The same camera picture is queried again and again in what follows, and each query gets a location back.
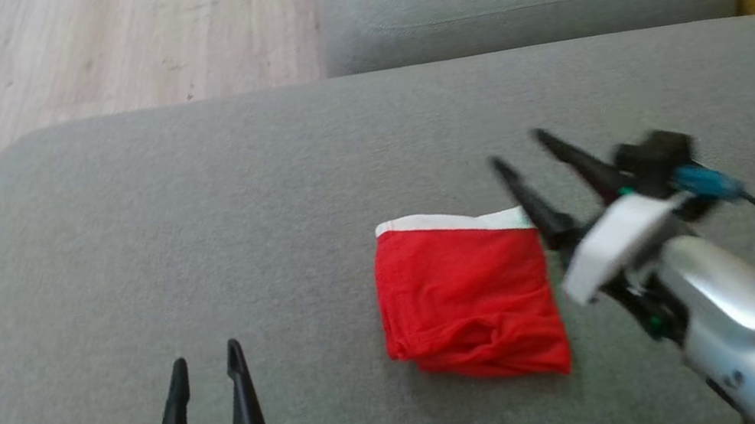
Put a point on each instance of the red white numbered jersey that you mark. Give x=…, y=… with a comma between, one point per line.
x=470, y=297

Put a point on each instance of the grey fabric sofa ottoman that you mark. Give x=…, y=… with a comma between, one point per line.
x=195, y=236

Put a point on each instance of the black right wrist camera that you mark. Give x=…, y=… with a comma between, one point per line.
x=656, y=159

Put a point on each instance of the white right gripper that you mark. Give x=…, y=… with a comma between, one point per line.
x=619, y=239

